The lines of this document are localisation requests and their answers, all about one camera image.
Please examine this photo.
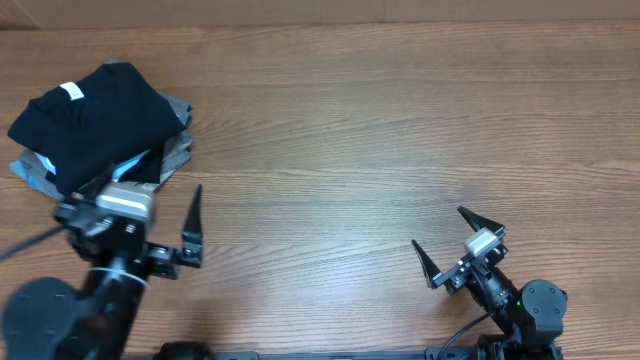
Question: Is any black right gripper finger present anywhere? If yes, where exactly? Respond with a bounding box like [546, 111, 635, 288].
[457, 206, 505, 235]
[411, 240, 442, 289]

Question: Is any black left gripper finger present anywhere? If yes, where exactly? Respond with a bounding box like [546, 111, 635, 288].
[79, 164, 115, 200]
[180, 185, 203, 268]

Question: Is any black t-shirt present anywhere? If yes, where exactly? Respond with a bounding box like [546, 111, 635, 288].
[6, 61, 187, 196]

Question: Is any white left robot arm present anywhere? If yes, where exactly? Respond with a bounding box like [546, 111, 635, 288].
[1, 168, 203, 359]

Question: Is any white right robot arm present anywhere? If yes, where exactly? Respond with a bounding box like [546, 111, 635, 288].
[411, 206, 568, 360]

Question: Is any light blue printed t-shirt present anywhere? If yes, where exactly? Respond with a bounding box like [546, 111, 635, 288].
[36, 150, 149, 180]

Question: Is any grey folded garment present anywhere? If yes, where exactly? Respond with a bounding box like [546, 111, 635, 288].
[9, 58, 194, 201]

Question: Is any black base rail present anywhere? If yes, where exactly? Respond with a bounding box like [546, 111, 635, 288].
[119, 341, 566, 360]

